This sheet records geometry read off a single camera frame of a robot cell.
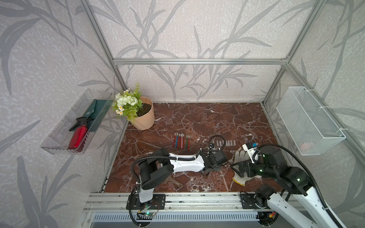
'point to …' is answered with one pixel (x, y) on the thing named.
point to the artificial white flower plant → (128, 102)
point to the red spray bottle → (79, 129)
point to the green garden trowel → (96, 112)
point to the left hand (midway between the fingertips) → (217, 166)
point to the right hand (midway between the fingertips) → (236, 164)
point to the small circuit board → (148, 215)
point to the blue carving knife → (177, 139)
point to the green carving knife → (186, 142)
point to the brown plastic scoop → (169, 178)
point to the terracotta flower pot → (145, 118)
